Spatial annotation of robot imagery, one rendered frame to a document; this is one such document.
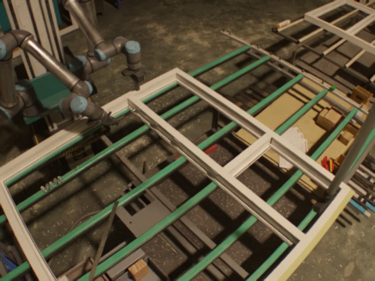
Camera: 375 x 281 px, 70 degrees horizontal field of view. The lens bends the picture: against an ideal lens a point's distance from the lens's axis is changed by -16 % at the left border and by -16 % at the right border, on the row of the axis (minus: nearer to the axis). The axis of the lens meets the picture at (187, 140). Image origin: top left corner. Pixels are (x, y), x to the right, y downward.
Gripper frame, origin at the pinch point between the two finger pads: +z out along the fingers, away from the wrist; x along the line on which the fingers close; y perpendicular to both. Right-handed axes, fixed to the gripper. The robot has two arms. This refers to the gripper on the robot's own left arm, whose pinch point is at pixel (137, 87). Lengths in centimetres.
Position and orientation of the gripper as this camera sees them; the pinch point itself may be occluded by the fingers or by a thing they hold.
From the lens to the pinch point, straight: 209.5
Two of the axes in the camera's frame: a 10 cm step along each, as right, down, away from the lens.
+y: 7.4, -4.9, 4.5
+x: -6.7, -5.5, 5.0
